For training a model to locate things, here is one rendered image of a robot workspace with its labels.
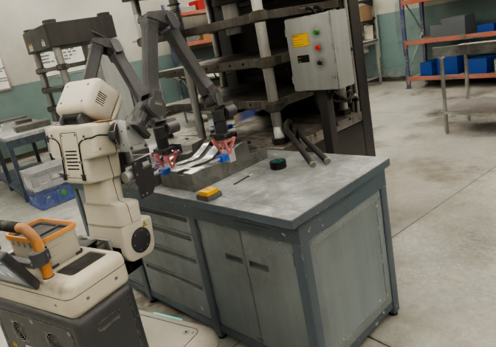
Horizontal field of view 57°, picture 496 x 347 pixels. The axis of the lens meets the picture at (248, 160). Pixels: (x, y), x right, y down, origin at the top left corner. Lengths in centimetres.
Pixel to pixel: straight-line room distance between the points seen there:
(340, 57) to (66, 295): 173
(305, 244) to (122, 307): 68
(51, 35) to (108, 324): 522
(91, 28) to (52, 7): 284
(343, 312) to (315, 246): 38
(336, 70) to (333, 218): 92
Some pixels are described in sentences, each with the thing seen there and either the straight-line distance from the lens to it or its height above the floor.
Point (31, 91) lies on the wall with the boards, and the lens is 923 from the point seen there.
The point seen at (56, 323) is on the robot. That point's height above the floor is 66.
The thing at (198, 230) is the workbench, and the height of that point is 61.
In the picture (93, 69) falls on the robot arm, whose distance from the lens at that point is 220.
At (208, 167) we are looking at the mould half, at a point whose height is 88.
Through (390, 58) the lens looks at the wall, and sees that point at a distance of 943.
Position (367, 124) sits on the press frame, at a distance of 332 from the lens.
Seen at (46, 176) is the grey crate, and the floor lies 35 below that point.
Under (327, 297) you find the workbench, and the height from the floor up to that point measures 39.
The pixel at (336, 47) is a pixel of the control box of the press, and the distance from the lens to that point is 248.
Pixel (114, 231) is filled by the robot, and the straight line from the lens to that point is 191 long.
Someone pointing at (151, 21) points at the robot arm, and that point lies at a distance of 189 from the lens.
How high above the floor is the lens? 145
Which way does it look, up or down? 16 degrees down
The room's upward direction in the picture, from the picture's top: 11 degrees counter-clockwise
